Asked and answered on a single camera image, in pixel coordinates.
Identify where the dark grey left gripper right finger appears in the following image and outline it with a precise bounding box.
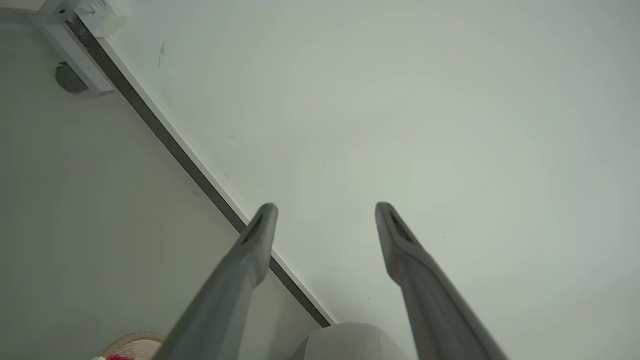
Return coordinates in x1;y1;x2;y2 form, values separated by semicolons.
375;201;509;360

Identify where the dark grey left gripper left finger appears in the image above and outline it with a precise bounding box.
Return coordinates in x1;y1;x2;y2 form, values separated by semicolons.
152;202;279;360

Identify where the beige laundry basket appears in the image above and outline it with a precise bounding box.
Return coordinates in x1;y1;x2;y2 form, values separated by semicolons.
91;331;167;360

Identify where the grey fabric seat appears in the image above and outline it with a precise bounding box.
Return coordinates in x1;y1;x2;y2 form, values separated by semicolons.
292;322;408;360

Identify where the dark grey baseboard strip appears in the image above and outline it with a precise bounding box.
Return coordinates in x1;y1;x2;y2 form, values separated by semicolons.
64;14;335;328

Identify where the grey round floor socket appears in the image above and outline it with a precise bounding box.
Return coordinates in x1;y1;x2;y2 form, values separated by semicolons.
55;61;90;94

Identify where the white wall-mounted box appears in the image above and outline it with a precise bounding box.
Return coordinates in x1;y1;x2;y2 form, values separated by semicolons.
75;0;129;39

